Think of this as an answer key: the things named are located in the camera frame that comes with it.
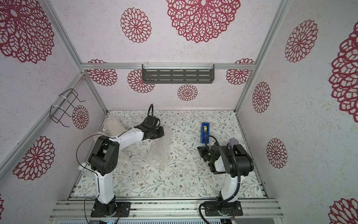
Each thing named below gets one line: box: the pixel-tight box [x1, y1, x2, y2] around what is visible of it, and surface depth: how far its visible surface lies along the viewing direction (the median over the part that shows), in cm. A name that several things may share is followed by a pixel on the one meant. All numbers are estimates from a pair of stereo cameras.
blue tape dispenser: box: [200, 122, 210, 144], surface depth 102 cm
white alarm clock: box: [78, 161, 98, 178], surface depth 79 cm
